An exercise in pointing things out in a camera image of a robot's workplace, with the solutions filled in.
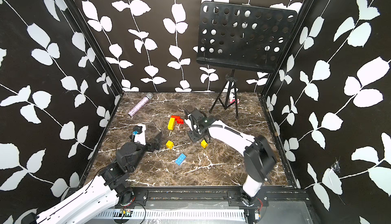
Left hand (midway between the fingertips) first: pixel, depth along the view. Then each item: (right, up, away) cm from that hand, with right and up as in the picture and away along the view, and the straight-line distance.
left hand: (153, 129), depth 75 cm
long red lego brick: (+9, +2, +26) cm, 28 cm away
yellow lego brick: (+26, -11, +15) cm, 32 cm away
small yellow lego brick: (+5, -11, +15) cm, 20 cm away
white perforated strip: (+33, -39, -5) cm, 52 cm away
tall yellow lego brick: (+4, 0, +25) cm, 25 cm away
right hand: (+19, -4, +10) cm, 22 cm away
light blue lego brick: (+13, -19, +11) cm, 25 cm away
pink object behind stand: (+49, +16, +38) cm, 64 cm away
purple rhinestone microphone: (-21, +14, +36) cm, 43 cm away
